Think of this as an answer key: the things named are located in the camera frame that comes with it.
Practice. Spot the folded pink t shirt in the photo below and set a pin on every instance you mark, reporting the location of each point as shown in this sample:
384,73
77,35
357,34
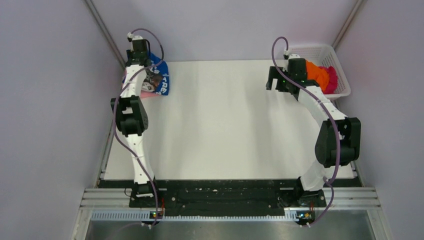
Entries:
142,86

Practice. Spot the magenta t shirt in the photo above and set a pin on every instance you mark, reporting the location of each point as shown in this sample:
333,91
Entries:
332,79

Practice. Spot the white plastic laundry basket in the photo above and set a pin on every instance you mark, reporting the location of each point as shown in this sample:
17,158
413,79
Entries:
324,56

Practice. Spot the orange t shirt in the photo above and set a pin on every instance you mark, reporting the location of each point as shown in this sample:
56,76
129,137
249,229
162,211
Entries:
319,74

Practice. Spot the blue printed t shirt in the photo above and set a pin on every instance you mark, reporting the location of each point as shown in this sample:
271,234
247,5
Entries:
157,70

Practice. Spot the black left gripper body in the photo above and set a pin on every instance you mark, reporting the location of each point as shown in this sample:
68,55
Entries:
128,55

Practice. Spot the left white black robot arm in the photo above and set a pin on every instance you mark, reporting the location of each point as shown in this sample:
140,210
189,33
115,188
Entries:
131,119

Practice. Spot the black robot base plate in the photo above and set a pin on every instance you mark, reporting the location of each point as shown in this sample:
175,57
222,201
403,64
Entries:
227,198

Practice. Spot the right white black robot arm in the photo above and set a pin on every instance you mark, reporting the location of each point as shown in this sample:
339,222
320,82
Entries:
339,138

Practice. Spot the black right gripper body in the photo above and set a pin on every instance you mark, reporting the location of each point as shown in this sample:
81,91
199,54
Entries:
287,85

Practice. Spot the white slotted cable duct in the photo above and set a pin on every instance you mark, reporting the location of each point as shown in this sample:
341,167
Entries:
147,216

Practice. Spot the aluminium rail frame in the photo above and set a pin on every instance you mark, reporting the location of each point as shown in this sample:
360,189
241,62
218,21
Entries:
355,214

